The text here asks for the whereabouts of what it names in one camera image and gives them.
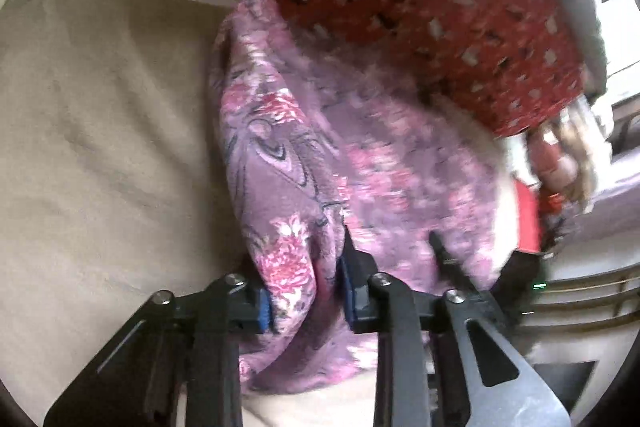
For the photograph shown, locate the beige fleece blanket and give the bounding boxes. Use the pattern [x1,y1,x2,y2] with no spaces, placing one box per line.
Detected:
[0,0,381,427]

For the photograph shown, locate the window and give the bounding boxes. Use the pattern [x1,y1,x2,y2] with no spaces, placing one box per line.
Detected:
[550,0,640,108]

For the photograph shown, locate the purple floral shirt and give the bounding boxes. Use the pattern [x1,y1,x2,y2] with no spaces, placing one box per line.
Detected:
[207,0,518,395]

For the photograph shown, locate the red patterned pillow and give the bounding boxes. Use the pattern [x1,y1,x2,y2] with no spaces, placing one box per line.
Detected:
[45,0,591,138]

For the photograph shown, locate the clear plastic bag with items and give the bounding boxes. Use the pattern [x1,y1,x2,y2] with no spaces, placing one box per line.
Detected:
[525,99,613,215]

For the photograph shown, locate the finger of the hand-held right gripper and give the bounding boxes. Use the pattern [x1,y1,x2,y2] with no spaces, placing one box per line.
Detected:
[428,232,478,295]

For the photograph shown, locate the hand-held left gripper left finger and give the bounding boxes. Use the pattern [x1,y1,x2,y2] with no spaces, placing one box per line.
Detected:
[42,273,274,427]

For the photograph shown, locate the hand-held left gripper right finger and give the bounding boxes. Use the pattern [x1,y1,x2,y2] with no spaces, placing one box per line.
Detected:
[339,227,573,427]

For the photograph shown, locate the red cloth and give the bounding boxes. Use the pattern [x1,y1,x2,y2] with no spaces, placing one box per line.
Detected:
[512,182,546,254]

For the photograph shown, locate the grey pillow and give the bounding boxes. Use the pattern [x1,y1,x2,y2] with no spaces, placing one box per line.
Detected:
[550,0,609,100]

